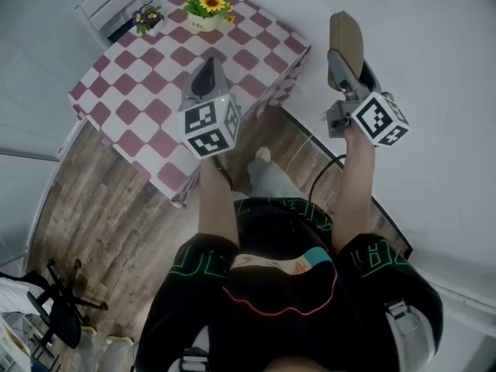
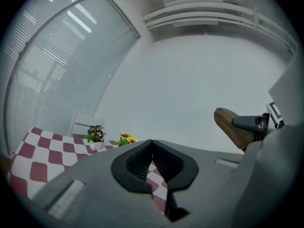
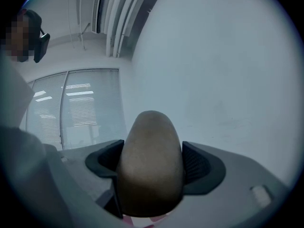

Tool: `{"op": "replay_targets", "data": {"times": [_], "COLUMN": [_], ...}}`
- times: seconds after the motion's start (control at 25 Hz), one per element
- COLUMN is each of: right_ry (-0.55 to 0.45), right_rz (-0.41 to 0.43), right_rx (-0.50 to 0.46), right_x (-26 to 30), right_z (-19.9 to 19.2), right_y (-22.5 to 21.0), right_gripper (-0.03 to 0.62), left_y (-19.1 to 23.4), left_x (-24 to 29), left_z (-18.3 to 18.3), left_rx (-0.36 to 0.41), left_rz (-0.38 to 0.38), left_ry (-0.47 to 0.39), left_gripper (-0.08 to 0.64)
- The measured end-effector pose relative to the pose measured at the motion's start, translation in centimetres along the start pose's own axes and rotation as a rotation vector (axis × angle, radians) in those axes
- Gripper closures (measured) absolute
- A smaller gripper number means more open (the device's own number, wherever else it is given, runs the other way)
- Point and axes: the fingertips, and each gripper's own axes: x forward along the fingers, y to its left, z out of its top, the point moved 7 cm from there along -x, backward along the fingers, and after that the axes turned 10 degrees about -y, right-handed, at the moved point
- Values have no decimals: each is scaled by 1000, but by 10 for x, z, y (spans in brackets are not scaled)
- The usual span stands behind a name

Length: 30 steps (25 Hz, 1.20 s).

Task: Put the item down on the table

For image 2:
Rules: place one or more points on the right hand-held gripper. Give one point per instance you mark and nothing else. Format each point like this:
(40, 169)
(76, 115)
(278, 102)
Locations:
(280, 165)

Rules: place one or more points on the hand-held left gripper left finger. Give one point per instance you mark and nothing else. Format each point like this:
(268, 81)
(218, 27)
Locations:
(99, 193)

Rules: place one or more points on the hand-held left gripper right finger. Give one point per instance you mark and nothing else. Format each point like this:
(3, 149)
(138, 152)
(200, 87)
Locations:
(204, 174)

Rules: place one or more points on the brown item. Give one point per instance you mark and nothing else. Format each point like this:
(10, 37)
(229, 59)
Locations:
(228, 125)

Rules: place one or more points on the purple flowers in white pot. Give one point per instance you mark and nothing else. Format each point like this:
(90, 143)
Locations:
(96, 136)

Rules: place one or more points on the yellow flower plant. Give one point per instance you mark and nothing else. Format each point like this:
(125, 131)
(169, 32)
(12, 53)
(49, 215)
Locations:
(128, 139)

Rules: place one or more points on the red white checkered table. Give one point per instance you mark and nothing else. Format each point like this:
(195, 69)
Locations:
(38, 151)

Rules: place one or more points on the white ceiling pipes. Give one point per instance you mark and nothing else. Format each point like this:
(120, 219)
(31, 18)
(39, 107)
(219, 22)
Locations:
(209, 13)

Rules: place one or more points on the window with grey blinds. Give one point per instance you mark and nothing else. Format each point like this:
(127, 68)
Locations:
(59, 68)

